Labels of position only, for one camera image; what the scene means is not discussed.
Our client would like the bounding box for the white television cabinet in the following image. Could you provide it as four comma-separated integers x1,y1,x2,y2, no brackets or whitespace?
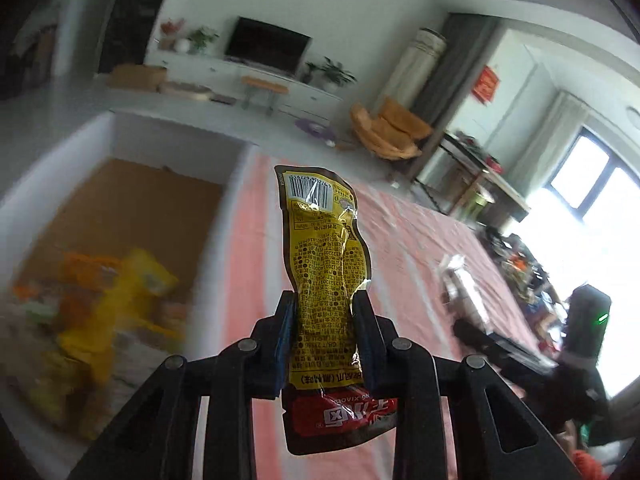
145,52,346,118

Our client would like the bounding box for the leafy plant in glass pot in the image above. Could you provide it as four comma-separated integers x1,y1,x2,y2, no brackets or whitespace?
189,26,220,55

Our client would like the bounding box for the red flower arrangement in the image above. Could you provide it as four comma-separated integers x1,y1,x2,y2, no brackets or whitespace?
159,19,186,51

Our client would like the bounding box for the covered standing air conditioner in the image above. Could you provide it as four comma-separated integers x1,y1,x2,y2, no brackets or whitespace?
380,27,447,111

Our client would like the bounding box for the dark wooden table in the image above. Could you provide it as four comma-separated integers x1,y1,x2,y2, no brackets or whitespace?
410,132,531,223

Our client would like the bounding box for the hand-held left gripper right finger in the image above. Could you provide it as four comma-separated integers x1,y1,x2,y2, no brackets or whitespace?
350,290,583,480

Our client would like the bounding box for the red wall hanging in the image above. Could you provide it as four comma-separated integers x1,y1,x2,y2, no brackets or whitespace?
472,66,501,106

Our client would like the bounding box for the window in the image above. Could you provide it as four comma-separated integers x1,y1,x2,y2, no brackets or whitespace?
550,127,640,241

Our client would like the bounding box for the purple round mat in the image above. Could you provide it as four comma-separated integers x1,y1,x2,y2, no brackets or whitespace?
294,119,337,140

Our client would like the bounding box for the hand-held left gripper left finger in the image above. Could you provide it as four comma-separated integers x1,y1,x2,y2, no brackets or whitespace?
67,290,298,480

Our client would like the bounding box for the long yellow red snack packet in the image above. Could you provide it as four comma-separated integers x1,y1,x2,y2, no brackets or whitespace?
57,249,178,361

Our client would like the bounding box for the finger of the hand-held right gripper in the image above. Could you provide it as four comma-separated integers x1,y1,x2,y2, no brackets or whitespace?
452,320,506,351
485,331,558,371

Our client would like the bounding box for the grey curtain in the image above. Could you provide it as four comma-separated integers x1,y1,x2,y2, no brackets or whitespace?
415,12,501,126

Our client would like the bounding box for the orange lounge chair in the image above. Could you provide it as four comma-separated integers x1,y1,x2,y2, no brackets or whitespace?
349,97,433,161

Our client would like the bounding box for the orange barcode snack packet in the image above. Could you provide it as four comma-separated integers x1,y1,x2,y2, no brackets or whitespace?
57,252,123,311

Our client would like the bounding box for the beige cat scratcher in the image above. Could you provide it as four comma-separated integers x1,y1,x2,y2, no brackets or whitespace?
159,81,213,102

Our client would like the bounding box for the white sheer curtain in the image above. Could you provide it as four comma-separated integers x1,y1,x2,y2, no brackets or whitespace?
505,91,591,196

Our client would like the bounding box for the clear yellow-edged snack packet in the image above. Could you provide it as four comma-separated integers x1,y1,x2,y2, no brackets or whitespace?
436,254,493,323

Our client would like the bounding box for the flat screen television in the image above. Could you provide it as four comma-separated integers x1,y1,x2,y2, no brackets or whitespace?
223,16,312,75

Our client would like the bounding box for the small wooden bench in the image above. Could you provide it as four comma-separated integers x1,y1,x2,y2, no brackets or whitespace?
241,76,289,111

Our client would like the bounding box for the yellow black snack packet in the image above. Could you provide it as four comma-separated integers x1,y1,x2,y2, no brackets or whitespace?
274,165,401,456

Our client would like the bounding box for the brown cardboard box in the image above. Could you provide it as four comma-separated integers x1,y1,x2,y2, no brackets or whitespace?
107,64,168,92

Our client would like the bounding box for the white cardboard box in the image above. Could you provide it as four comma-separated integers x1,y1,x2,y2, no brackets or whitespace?
0,110,256,441

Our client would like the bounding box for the large potted plant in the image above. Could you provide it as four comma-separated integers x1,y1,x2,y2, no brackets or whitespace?
320,57,357,93

